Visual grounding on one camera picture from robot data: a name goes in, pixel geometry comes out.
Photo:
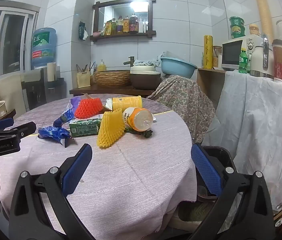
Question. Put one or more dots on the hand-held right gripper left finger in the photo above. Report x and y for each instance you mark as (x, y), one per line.
(77, 170)

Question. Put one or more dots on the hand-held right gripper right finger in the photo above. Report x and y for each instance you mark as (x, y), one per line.
(206, 170)

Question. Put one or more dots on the black trash bin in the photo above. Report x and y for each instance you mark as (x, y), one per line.
(227, 158)

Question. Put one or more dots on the purple tissue package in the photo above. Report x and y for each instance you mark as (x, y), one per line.
(73, 103)

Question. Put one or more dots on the blue crumpled snack wrapper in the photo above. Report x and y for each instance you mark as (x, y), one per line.
(53, 132)

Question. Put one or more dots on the beige cushioned bench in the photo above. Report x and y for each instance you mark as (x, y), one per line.
(6, 90)

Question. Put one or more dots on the dark water dispenser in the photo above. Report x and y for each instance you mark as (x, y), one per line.
(33, 90)

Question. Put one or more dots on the blue green snack wrapper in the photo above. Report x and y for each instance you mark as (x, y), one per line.
(64, 117)

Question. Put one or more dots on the green drink carton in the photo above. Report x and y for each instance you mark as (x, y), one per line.
(86, 127)

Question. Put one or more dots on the yellow foam fruit net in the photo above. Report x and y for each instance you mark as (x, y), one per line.
(109, 130)

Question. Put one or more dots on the lilac cushion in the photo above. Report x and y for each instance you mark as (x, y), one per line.
(131, 180)

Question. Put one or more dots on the orange foam fruit net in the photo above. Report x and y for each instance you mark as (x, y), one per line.
(88, 107)

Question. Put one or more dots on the white paper cup stack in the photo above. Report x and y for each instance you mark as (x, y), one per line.
(51, 71)

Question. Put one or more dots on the dark green candy wrapper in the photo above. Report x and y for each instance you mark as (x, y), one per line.
(147, 133)

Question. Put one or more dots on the wooden stick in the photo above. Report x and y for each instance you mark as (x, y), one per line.
(87, 96)

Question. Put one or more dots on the white plastic sheet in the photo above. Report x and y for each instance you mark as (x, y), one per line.
(256, 117)

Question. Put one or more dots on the crumpled white tissue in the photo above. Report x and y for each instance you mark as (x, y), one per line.
(108, 103)

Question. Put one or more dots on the floral cloth cover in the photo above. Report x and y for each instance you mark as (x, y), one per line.
(181, 97)

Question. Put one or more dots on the beige chopstick holder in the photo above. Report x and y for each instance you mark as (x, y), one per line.
(83, 80)

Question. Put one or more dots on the orange label plastic bottle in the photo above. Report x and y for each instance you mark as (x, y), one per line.
(137, 120)

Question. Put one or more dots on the window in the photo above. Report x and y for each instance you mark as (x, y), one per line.
(13, 42)

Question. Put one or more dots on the dark wooden counter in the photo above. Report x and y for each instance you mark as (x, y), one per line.
(101, 90)

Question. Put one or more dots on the yellow plastic cup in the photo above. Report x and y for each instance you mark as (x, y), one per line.
(127, 102)

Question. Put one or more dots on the blue water jug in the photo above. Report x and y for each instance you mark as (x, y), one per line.
(43, 47)

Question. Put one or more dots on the light wooden cabinet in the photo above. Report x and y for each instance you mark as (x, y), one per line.
(208, 85)

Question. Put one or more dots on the wicker basket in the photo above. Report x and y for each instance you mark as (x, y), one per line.
(111, 78)

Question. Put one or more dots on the yellow soap pump bottle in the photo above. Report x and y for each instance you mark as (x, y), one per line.
(101, 67)

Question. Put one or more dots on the light blue plastic basin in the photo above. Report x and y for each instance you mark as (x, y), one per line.
(177, 67)

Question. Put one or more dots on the brown rice cooker white lid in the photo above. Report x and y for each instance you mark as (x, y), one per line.
(143, 80)

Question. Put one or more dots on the jar with wooden lid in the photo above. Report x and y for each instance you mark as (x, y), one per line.
(217, 60)

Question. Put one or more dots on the green hanging bag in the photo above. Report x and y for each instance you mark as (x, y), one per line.
(82, 30)

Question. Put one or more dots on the green soda bottle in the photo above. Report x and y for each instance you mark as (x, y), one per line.
(243, 61)

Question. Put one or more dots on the yellow plastic wrap roll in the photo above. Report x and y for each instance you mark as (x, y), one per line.
(208, 52)

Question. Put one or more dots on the white microwave oven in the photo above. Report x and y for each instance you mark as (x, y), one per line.
(231, 53)

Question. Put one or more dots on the pink cup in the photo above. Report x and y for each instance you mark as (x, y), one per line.
(96, 33)

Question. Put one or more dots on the light blue towel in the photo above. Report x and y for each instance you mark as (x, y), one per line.
(151, 62)

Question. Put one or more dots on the white thermos jug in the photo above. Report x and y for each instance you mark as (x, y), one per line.
(257, 60)

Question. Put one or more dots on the bronze faucet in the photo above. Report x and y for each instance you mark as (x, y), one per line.
(131, 60)

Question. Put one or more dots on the stack of red paper cups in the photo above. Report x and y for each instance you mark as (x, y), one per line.
(279, 62)

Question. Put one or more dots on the yellow seasoning packet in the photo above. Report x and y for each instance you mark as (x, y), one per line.
(108, 27)

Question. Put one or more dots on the green glass bottle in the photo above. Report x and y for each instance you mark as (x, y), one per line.
(114, 26)

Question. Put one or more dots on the green instant noodle bowl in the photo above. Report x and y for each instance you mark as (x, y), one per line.
(237, 33)
(237, 21)

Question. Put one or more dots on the wooden framed mirror shelf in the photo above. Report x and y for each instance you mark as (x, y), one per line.
(106, 12)

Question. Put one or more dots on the amber sauce bottle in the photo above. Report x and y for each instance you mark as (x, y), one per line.
(126, 24)

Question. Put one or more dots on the dark sauce bottle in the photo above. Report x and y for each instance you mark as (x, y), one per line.
(133, 23)

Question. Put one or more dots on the white plastic bottle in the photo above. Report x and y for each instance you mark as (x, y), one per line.
(141, 25)

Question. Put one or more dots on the tall stack of yellow cups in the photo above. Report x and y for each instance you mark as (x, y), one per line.
(262, 10)

